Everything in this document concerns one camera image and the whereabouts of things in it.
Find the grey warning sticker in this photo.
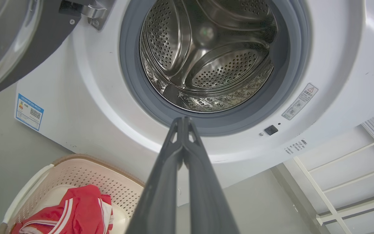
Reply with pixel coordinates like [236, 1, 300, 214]
[282, 83, 318, 121]

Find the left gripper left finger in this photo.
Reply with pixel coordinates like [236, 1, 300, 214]
[125, 118, 184, 234]

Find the stainless steel washing machine drum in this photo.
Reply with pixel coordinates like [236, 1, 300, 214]
[140, 0, 278, 113]

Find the white front-load washing machine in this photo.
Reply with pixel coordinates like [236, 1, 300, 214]
[14, 0, 374, 207]

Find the black washer door with glass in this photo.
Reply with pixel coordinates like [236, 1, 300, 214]
[0, 0, 87, 103]

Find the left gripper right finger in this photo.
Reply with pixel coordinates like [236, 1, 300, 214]
[184, 116, 240, 234]

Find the small printed text sticker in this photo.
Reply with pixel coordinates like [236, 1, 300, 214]
[284, 139, 308, 155]

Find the grey rubber door gasket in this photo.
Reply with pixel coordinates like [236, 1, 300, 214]
[119, 0, 311, 137]

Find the red garment with white stripes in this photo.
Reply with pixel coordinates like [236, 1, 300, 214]
[11, 185, 114, 234]

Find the blue energy label sticker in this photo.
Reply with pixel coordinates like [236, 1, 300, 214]
[14, 94, 44, 131]

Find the white metal rack frame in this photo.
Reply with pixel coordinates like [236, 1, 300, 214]
[293, 132, 374, 234]

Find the silver door hinge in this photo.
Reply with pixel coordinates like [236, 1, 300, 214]
[81, 0, 114, 31]

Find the cream perforated laundry basket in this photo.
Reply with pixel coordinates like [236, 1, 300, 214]
[0, 154, 145, 234]

